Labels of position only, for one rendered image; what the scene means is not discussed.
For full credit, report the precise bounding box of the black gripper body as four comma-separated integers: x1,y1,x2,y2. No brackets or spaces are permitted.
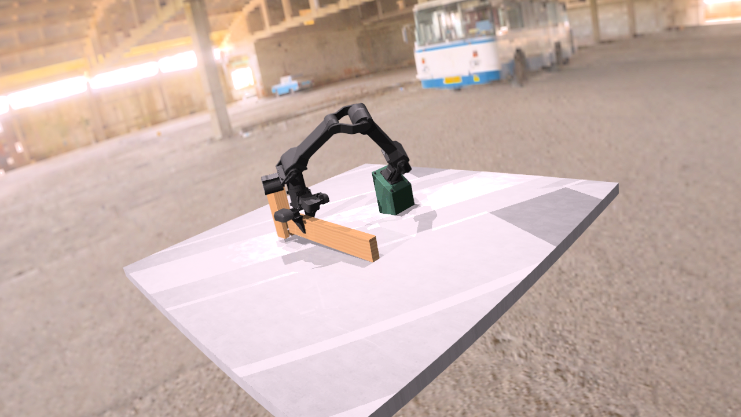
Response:
273,185,329,223

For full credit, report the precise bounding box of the light wooden board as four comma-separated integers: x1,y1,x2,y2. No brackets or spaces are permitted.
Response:
287,213,380,263

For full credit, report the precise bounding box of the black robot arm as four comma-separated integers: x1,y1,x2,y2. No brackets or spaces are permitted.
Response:
261,103,412,213

